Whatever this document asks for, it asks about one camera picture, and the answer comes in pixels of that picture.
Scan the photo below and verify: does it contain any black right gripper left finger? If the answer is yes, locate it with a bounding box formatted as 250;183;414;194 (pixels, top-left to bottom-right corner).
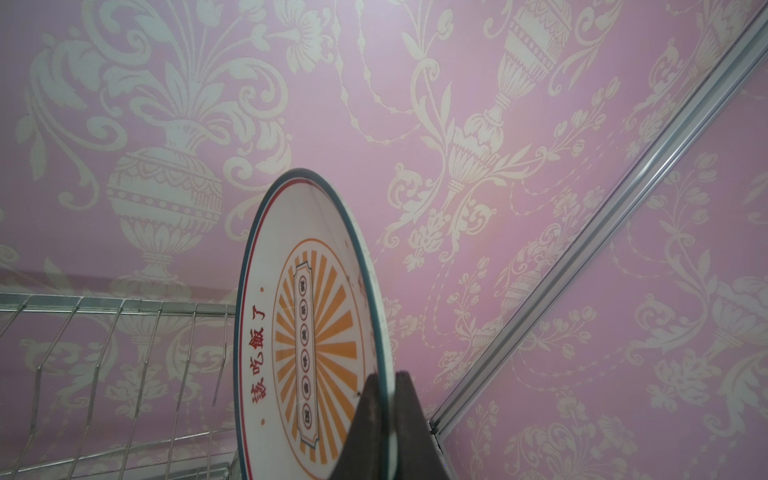
329;374;384;480

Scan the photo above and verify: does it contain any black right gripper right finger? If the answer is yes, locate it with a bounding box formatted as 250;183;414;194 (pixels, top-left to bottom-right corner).
394;371;450;480

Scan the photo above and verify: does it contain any orange sunburst plate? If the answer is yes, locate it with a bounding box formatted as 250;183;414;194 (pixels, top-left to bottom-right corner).
233;168;395;479

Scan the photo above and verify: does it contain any chrome two-tier dish rack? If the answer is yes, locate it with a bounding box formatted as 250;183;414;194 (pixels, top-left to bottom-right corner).
1;293;241;479

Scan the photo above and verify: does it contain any right aluminium corner post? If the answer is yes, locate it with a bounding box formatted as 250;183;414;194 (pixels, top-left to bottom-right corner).
430;7;767;438

